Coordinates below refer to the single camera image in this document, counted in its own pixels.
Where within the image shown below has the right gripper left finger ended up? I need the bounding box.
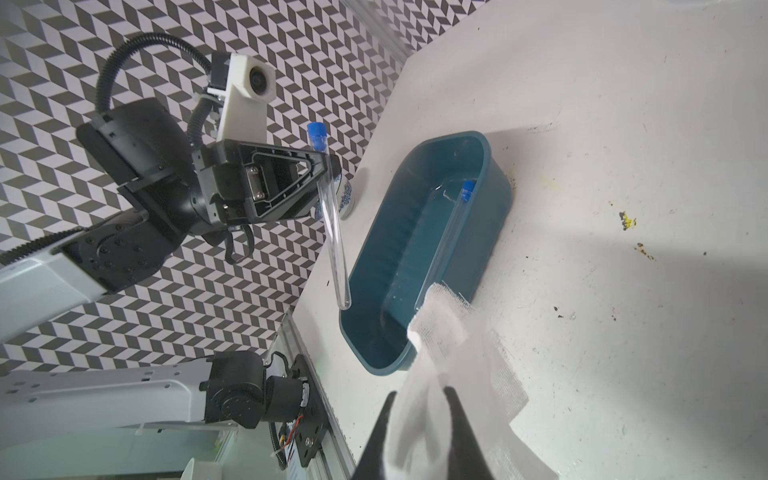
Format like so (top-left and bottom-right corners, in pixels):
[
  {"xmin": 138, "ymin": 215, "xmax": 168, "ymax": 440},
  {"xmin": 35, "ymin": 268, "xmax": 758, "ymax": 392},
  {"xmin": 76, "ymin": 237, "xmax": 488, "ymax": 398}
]
[{"xmin": 351, "ymin": 391, "xmax": 397, "ymax": 480}]

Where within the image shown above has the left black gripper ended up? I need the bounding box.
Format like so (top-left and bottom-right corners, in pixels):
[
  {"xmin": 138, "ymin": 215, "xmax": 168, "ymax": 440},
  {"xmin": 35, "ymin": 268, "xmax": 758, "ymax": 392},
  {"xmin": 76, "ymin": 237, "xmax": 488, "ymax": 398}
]
[{"xmin": 192, "ymin": 140, "xmax": 341, "ymax": 225}]

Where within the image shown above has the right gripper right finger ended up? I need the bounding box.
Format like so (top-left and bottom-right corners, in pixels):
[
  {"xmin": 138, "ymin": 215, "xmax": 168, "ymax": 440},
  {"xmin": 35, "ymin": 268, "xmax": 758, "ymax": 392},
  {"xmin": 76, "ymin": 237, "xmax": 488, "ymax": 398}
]
[{"xmin": 443, "ymin": 386, "xmax": 494, "ymax": 480}]

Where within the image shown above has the blue capped test tube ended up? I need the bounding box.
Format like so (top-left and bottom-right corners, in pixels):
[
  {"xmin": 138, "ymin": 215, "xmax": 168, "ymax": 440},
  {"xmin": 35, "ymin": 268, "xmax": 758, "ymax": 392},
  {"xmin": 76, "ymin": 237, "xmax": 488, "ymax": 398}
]
[
  {"xmin": 414, "ymin": 180, "xmax": 476, "ymax": 312},
  {"xmin": 307, "ymin": 122, "xmax": 351, "ymax": 310}
]

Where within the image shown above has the white gauze cloth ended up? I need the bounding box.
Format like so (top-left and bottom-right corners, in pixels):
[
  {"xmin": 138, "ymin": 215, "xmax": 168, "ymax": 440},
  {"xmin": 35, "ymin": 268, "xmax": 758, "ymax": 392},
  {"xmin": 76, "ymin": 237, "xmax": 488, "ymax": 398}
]
[{"xmin": 383, "ymin": 284, "xmax": 558, "ymax": 479}]

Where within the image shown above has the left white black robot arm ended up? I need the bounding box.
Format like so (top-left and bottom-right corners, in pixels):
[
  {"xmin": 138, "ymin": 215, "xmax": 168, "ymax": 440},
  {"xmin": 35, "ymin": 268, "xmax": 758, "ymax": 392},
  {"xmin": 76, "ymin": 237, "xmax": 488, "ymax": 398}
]
[{"xmin": 1, "ymin": 99, "xmax": 340, "ymax": 448}]

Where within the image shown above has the blue patterned small bowl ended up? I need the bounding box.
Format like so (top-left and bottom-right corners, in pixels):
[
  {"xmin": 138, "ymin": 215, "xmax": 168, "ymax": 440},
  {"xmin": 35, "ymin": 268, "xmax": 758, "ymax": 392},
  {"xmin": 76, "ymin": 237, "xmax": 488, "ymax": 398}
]
[{"xmin": 313, "ymin": 174, "xmax": 355, "ymax": 222}]

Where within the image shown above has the teal rectangular plastic tray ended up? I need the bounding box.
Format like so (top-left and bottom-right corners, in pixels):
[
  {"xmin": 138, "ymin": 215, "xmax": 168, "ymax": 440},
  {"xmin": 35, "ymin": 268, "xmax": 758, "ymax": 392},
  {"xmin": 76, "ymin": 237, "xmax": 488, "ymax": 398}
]
[{"xmin": 339, "ymin": 131, "xmax": 513, "ymax": 376}]

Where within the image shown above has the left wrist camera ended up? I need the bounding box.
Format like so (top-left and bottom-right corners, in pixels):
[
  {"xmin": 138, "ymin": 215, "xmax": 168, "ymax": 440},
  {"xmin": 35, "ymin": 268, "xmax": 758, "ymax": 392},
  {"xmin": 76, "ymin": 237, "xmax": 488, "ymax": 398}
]
[{"xmin": 206, "ymin": 51, "xmax": 276, "ymax": 143}]

